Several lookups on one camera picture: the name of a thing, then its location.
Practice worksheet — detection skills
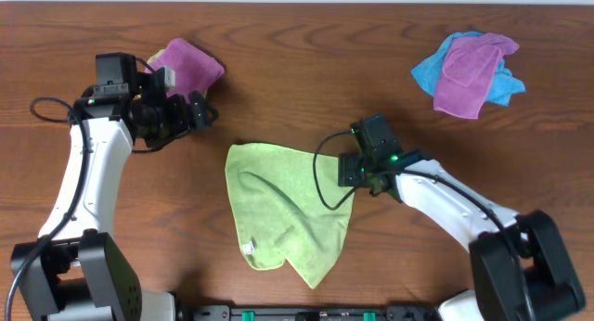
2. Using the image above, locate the light green microfiber cloth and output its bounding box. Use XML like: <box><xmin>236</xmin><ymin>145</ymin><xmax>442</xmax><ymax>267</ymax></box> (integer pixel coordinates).
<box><xmin>225</xmin><ymin>143</ymin><xmax>354</xmax><ymax>289</ymax></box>

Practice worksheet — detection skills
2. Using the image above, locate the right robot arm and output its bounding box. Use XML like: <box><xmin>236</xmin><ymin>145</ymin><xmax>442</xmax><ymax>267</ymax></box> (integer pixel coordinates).
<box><xmin>338</xmin><ymin>152</ymin><xmax>586</xmax><ymax>321</ymax></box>

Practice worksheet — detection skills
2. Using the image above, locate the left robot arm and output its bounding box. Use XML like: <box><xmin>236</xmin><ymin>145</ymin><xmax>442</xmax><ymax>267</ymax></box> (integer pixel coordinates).
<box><xmin>9</xmin><ymin>51</ymin><xmax>224</xmax><ymax>320</ymax></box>

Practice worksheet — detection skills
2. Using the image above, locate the folded purple cloth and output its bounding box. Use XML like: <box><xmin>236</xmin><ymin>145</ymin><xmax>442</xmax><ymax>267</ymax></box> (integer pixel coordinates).
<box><xmin>151</xmin><ymin>38</ymin><xmax>225</xmax><ymax>96</ymax></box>

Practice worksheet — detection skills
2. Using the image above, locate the folded green cloth underneath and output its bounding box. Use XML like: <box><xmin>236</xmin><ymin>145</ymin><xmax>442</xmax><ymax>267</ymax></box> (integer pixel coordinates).
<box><xmin>147</xmin><ymin>49</ymin><xmax>164</xmax><ymax>67</ymax></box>

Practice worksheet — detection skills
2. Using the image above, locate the crumpled blue cloth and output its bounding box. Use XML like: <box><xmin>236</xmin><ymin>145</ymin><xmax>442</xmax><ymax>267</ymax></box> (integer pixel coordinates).
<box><xmin>410</xmin><ymin>32</ymin><xmax>526</xmax><ymax>107</ymax></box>

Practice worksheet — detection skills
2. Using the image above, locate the crumpled purple cloth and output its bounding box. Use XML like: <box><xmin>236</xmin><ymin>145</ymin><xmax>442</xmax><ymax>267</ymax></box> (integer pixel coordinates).
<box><xmin>433</xmin><ymin>33</ymin><xmax>519</xmax><ymax>120</ymax></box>

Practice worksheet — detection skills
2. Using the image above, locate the right black cable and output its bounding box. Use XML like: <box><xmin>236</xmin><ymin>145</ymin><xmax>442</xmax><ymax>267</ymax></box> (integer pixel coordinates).
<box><xmin>312</xmin><ymin>130</ymin><xmax>535</xmax><ymax>321</ymax></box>

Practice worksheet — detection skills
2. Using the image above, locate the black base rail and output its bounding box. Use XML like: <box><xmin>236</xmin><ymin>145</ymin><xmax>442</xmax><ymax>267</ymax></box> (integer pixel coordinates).
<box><xmin>174</xmin><ymin>305</ymin><xmax>442</xmax><ymax>321</ymax></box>

